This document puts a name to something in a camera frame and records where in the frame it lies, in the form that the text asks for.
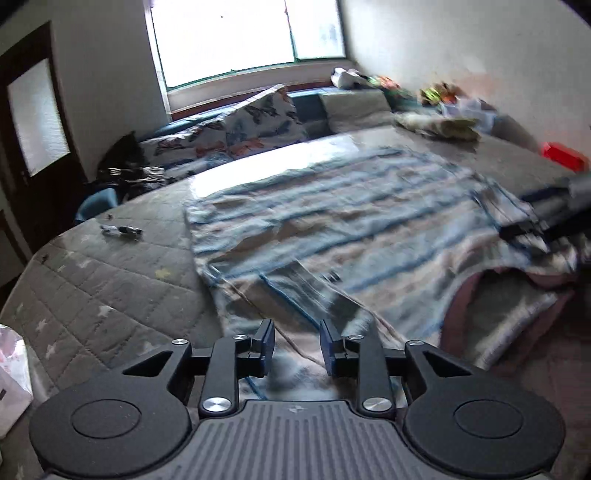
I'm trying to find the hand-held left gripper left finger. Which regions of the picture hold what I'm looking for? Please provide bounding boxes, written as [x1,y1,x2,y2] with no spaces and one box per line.
[122,318,276,418]

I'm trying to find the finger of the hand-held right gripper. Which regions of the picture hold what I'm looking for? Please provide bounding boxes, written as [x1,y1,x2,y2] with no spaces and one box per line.
[500,205,591,244]
[519,182,575,219]

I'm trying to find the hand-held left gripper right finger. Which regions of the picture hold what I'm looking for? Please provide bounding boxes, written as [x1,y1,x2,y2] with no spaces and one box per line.
[320,318,472,416]

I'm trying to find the blue striped cloth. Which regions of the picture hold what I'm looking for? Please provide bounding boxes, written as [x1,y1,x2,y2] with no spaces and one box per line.
[185,145,583,403]

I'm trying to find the red plastic stool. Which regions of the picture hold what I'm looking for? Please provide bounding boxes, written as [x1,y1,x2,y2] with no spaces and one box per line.
[540,141,591,173]

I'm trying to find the clear plastic storage box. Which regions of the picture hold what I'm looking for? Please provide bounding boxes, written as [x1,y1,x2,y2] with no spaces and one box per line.
[441,97,496,136]

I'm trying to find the folded yellowish cloth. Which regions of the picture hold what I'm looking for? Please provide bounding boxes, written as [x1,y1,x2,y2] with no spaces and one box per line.
[396,113,482,142]

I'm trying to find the brown stuffed toys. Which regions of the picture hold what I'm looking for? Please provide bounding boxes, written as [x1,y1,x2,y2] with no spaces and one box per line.
[418,82,463,105]

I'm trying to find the grey quilted star table cover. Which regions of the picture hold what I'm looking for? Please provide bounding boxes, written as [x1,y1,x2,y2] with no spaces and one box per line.
[0,124,591,480]

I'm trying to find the marker pen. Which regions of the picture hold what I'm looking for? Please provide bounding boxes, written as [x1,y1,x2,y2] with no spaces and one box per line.
[100,224,143,240]

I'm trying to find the butterfly print pillow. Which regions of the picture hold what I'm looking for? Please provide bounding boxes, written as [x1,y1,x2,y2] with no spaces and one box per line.
[139,115,232,160]
[225,85,308,154]
[154,150,234,174]

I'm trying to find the orange green toys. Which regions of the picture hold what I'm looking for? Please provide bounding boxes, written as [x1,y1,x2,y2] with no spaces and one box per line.
[367,74,401,92]

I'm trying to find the grey cushion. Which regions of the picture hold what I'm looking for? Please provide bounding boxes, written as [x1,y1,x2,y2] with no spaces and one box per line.
[321,88,394,136]

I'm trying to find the blue chair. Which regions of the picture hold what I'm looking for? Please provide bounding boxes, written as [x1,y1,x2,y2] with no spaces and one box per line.
[74,187,122,225]

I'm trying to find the white plush toy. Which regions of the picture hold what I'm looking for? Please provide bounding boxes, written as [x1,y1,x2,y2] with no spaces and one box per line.
[331,67,366,89]

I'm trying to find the black bag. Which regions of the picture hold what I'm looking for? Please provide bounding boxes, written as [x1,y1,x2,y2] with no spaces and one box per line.
[84,131,168,191]

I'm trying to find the blue bench sofa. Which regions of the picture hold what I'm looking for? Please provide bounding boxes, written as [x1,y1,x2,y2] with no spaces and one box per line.
[139,85,546,155]

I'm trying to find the pink white plastic bag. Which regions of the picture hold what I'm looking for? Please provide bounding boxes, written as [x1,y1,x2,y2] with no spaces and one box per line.
[0,323,34,440]

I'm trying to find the green framed window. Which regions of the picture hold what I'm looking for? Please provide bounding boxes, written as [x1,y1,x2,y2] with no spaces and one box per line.
[148,0,348,89]

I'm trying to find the dark wooden door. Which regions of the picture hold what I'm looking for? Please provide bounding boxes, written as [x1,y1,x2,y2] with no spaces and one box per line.
[0,21,89,260]

